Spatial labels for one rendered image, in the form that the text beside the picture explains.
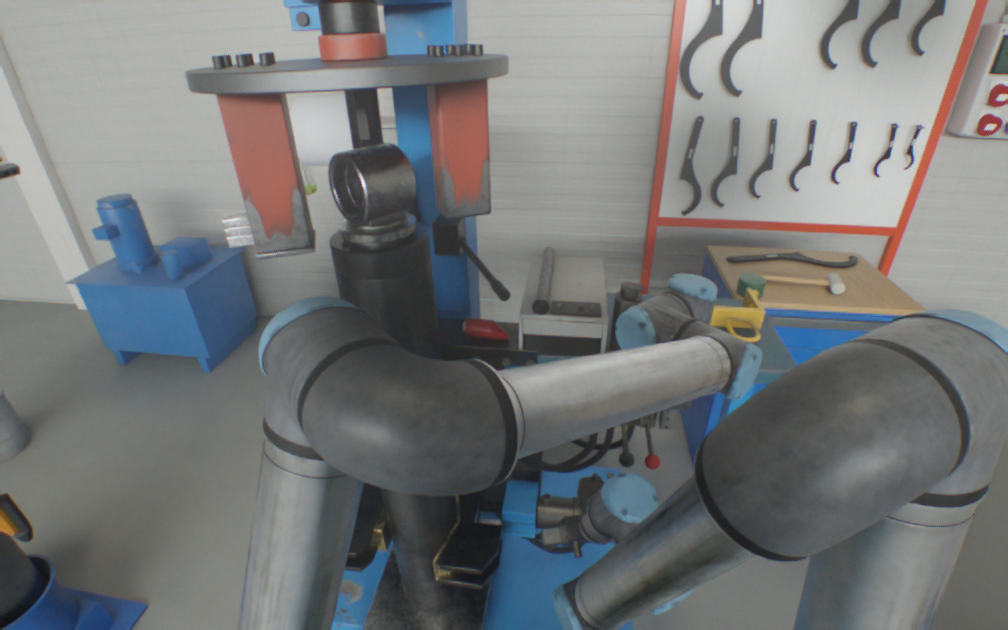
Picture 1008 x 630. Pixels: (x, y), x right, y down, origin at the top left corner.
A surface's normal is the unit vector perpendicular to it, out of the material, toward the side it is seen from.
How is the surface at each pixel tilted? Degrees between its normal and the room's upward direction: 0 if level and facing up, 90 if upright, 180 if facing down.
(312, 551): 85
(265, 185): 90
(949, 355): 15
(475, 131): 90
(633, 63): 90
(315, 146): 109
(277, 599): 76
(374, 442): 67
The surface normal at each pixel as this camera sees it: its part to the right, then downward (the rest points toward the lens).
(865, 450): -0.32, -0.09
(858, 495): -0.19, 0.28
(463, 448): 0.33, 0.05
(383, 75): 0.36, 0.46
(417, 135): -0.14, 0.50
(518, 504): -0.02, -0.87
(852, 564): -0.86, 0.25
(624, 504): 0.14, -0.67
